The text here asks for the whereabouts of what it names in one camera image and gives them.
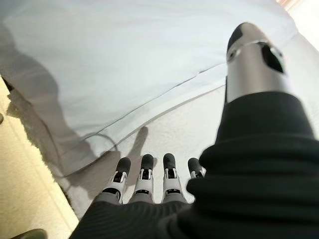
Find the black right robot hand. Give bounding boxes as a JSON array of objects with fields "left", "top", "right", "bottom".
[{"left": 71, "top": 21, "right": 319, "bottom": 239}]

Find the white duvet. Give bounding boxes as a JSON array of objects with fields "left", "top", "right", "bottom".
[{"left": 0, "top": 0, "right": 300, "bottom": 180}]

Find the silver right robot leg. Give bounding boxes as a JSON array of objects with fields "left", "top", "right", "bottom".
[{"left": 18, "top": 228, "right": 48, "bottom": 239}]

